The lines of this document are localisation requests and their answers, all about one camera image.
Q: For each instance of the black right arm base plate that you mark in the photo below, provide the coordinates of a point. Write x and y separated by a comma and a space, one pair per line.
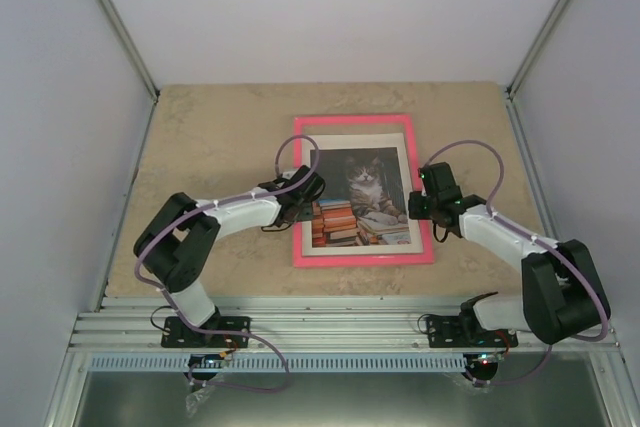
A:
457, 332

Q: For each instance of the aluminium side rail right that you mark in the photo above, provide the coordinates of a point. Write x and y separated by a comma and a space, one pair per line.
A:
539, 196

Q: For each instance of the metal sheet front panel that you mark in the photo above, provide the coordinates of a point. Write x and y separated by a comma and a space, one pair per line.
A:
574, 389

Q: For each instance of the aluminium corner post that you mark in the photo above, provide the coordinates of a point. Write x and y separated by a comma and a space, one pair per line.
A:
544, 35
117, 25

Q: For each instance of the aluminium corner post left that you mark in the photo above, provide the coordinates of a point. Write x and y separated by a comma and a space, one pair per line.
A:
117, 25

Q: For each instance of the aluminium corner post right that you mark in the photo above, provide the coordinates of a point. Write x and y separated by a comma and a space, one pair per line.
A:
544, 35

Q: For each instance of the grey slotted cable duct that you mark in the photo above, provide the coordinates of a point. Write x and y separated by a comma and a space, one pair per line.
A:
296, 363

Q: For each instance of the pink picture frame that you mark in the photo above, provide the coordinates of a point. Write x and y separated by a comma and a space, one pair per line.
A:
417, 172

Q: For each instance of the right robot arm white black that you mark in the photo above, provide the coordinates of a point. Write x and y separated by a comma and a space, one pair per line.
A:
561, 293

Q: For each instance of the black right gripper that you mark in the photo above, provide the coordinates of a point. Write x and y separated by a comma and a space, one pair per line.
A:
415, 210

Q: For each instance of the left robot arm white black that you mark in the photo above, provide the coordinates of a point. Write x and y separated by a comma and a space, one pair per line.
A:
173, 249

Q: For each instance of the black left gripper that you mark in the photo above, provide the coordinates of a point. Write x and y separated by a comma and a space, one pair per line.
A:
307, 211

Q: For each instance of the aluminium rail front beam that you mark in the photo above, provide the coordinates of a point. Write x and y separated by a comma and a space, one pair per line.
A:
330, 324

